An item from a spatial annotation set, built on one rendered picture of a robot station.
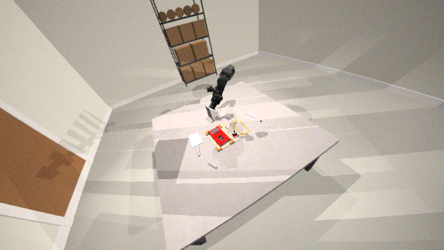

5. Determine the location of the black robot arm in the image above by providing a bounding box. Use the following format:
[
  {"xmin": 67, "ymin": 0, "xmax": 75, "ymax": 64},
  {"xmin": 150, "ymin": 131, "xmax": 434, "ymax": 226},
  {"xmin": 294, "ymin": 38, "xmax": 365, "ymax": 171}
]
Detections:
[{"xmin": 207, "ymin": 64, "xmax": 235, "ymax": 110}]

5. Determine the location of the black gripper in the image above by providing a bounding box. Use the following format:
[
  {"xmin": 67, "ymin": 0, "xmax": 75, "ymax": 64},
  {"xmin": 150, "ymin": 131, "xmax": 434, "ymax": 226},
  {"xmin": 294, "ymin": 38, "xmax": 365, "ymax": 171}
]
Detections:
[{"xmin": 212, "ymin": 85, "xmax": 224, "ymax": 108}]

